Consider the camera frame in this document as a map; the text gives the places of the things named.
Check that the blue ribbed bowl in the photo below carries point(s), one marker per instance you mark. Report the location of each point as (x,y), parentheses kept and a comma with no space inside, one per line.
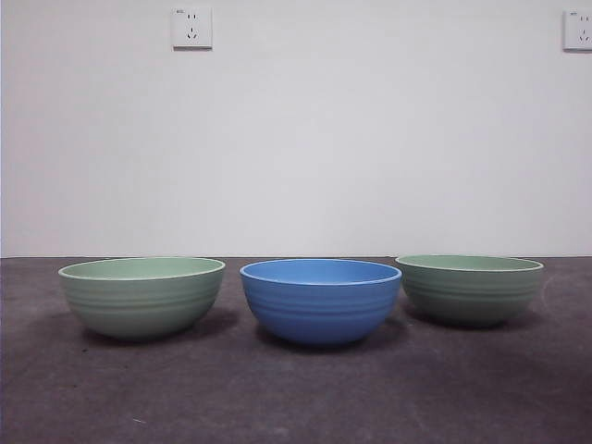
(319,314)

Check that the green ribbed bowl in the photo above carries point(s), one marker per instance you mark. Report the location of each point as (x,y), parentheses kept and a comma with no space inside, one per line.
(139,305)
(472,300)

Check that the white wall socket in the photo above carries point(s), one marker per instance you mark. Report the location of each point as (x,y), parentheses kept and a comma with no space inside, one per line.
(578,30)
(193,28)

